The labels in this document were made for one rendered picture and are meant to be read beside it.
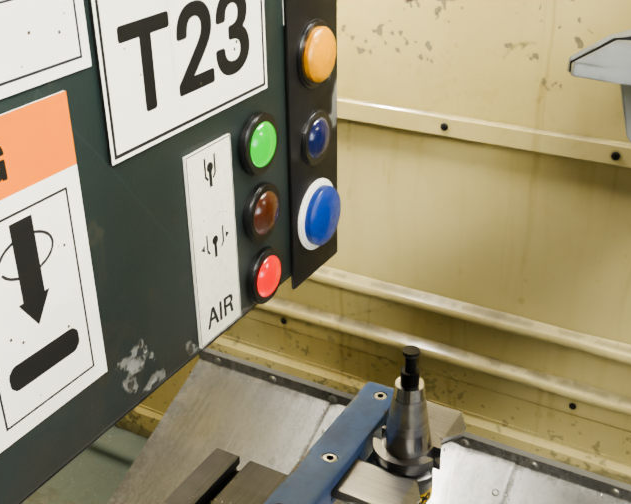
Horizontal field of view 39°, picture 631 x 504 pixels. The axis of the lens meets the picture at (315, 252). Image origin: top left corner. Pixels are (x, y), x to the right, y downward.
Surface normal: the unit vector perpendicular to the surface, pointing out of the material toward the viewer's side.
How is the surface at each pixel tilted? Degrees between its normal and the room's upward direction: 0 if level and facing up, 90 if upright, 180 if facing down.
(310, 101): 90
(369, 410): 0
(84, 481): 0
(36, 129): 90
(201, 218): 90
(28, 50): 90
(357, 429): 0
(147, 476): 25
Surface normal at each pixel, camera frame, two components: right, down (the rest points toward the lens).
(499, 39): -0.49, 0.41
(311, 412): -0.22, -0.62
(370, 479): -0.01, -0.88
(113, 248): 0.87, 0.21
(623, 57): -0.43, -0.41
